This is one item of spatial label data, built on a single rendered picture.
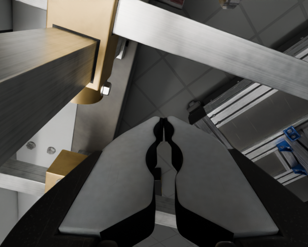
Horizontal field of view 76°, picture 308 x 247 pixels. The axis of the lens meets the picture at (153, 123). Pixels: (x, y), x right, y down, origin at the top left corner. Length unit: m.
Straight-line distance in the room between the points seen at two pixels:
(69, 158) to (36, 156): 0.30
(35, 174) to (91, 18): 0.24
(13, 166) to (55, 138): 0.21
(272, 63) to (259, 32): 0.92
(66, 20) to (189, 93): 0.96
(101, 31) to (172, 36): 0.06
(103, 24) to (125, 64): 0.17
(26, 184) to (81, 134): 0.13
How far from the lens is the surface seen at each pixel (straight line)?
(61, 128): 0.52
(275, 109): 1.03
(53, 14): 0.19
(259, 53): 0.20
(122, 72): 0.34
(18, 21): 0.48
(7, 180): 0.35
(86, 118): 0.39
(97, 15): 0.18
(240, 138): 1.04
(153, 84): 1.07
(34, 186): 0.34
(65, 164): 0.30
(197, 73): 1.07
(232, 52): 0.19
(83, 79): 0.16
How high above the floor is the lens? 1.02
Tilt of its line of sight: 61 degrees down
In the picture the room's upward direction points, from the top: 176 degrees counter-clockwise
